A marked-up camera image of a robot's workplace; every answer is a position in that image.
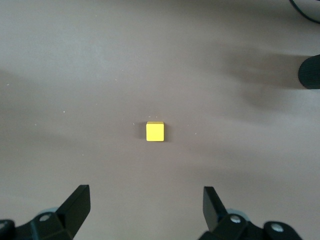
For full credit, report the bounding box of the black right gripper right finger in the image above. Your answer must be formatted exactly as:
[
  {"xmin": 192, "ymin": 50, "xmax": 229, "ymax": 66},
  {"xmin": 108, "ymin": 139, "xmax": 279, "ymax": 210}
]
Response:
[{"xmin": 199, "ymin": 186, "xmax": 253, "ymax": 240}]

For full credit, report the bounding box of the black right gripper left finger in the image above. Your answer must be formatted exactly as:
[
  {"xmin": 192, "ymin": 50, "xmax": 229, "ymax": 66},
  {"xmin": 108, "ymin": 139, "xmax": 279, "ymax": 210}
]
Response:
[{"xmin": 14, "ymin": 184, "xmax": 91, "ymax": 240}]

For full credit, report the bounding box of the yellow cube block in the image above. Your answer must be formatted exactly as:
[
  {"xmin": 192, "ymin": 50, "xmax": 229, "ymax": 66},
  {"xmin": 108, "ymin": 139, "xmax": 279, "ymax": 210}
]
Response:
[{"xmin": 145, "ymin": 121, "xmax": 165, "ymax": 143}]

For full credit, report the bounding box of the black ribbed cylinder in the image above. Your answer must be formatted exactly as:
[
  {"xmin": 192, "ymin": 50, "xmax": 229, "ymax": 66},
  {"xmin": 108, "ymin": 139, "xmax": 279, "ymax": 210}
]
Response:
[{"xmin": 297, "ymin": 54, "xmax": 320, "ymax": 90}]

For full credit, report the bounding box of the black arched cable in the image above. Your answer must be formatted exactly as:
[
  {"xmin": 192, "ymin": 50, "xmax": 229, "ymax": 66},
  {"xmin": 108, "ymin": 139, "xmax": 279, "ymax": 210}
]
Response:
[{"xmin": 288, "ymin": 0, "xmax": 320, "ymax": 25}]

